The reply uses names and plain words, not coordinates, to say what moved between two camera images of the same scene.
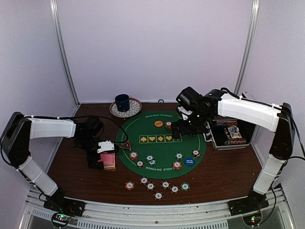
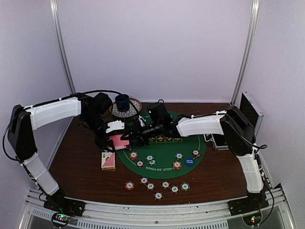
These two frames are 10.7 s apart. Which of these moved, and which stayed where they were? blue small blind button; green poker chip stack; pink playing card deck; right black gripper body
Moved: pink playing card deck; right black gripper body
Stayed: blue small blind button; green poker chip stack
